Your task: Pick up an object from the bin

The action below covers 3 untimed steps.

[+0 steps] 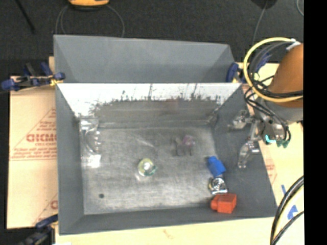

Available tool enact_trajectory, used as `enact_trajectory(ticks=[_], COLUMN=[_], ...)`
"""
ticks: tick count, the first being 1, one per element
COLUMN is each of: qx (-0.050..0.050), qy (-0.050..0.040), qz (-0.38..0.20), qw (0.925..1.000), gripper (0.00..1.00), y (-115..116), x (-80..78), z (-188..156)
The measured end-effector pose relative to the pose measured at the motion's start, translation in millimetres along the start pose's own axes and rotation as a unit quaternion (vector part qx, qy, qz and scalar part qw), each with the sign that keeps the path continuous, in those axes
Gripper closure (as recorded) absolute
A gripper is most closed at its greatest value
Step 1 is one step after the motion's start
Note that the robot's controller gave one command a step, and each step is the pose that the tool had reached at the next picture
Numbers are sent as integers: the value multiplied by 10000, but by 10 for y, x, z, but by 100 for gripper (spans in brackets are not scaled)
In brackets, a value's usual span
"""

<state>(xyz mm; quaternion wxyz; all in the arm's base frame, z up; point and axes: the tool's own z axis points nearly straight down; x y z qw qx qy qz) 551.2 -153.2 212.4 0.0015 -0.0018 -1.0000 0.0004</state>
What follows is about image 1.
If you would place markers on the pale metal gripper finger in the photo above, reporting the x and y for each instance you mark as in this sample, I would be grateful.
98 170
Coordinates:
246 153
238 120

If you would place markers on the blue plastic cylinder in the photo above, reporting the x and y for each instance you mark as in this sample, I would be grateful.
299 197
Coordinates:
215 166

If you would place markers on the shiny silver metal piece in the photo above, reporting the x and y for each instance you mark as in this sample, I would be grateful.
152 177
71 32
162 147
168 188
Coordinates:
217 185

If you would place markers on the red-orange block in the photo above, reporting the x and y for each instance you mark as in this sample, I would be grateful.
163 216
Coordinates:
224 203

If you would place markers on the purple and grey toy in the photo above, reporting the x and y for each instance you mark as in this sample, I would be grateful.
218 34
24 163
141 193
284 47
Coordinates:
184 145

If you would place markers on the grey metal bin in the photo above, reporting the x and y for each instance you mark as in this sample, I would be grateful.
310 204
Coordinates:
153 187

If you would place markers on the clear round glass, green tint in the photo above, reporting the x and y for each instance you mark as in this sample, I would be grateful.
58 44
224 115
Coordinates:
146 167

